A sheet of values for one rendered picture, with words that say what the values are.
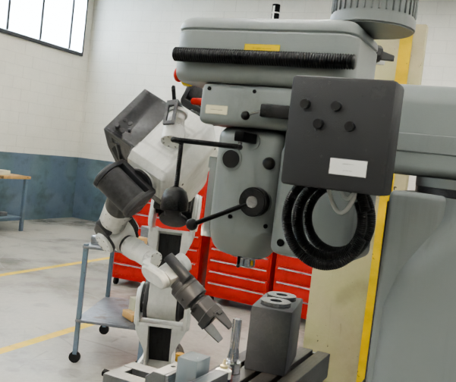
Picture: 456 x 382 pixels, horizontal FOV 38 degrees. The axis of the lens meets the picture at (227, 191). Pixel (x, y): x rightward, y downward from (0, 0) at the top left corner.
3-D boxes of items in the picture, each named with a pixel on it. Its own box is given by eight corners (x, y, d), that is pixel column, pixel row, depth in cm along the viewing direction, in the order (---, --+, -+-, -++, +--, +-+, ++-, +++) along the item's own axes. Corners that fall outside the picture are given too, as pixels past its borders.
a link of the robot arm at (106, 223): (86, 231, 221) (94, 205, 201) (114, 209, 227) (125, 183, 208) (108, 256, 219) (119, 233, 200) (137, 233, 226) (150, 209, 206)
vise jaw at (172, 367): (143, 386, 147) (146, 368, 147) (173, 372, 158) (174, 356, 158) (166, 392, 145) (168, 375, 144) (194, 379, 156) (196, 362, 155)
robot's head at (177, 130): (161, 151, 196) (159, 134, 188) (167, 123, 201) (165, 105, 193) (183, 153, 196) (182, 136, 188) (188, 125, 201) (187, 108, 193)
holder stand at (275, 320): (243, 368, 189) (251, 301, 188) (259, 349, 210) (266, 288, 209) (284, 377, 186) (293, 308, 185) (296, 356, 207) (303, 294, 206)
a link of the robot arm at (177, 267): (173, 304, 205) (150, 277, 208) (197, 286, 211) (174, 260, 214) (182, 289, 196) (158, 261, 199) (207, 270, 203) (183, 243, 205)
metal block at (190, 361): (174, 382, 147) (177, 356, 147) (188, 376, 153) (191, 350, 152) (194, 388, 145) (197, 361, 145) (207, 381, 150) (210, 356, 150)
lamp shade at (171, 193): (161, 207, 176) (165, 183, 176) (188, 210, 176) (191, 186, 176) (158, 208, 169) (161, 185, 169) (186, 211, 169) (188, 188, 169)
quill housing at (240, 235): (197, 252, 163) (212, 123, 162) (231, 245, 182) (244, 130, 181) (268, 264, 156) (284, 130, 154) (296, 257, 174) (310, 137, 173)
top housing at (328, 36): (165, 79, 164) (172, 14, 163) (212, 92, 188) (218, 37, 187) (349, 90, 145) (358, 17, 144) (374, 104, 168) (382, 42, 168)
